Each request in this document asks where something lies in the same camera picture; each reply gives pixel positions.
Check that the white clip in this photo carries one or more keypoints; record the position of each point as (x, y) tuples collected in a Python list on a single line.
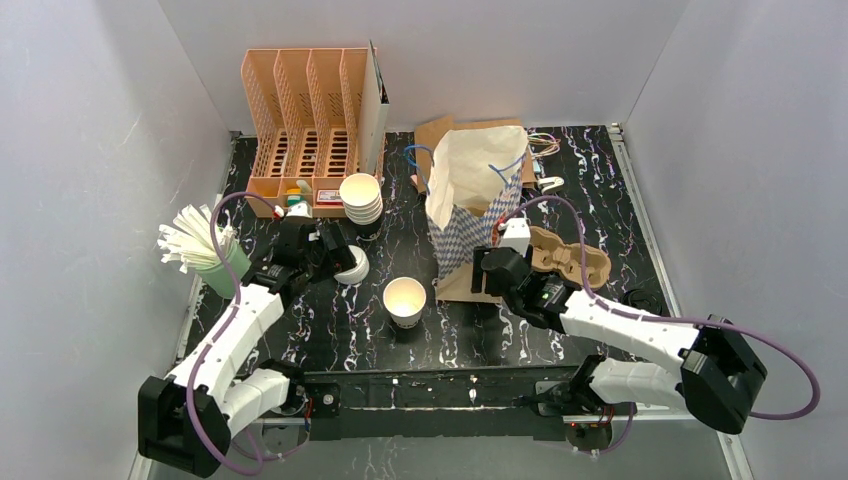
[(550, 185)]

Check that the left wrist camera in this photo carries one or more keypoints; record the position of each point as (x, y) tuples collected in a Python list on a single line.
[(299, 211)]

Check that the green cup of straws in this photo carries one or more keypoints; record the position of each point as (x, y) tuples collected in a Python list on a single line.
[(187, 241)]

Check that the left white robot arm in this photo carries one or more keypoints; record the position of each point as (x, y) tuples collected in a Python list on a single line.
[(188, 418)]

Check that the orange plastic file rack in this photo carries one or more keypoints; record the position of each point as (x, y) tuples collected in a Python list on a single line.
[(305, 105)]

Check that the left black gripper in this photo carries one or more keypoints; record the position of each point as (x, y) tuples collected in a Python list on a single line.
[(328, 251)]

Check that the blue checkered paper bag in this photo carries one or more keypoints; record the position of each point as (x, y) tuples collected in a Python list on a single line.
[(472, 179)]

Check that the brown kraft paper bags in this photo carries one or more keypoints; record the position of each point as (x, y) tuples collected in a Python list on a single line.
[(429, 134)]

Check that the brown pulp cup carrier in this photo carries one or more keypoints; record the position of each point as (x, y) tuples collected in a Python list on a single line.
[(551, 254)]

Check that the green yellow packets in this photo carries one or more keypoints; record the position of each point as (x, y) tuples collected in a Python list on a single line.
[(302, 192)]

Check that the colourful bag handles bundle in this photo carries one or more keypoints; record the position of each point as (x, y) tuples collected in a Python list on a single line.
[(543, 144)]

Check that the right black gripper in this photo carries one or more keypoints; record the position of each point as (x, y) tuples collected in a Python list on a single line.
[(480, 270)]

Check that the grey folder in rack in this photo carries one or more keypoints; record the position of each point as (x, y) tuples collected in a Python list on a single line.
[(373, 114)]

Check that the stack of white cup lids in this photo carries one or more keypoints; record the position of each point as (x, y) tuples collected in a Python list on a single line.
[(359, 272)]

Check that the stack of white paper cups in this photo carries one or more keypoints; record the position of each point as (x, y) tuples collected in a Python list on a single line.
[(363, 204)]

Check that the black cup lids stack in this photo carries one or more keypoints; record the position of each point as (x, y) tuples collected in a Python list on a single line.
[(644, 299)]

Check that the red sugar packet box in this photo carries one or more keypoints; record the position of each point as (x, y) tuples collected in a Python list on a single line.
[(328, 197)]

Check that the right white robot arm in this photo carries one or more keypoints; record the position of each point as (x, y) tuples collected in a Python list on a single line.
[(708, 370)]

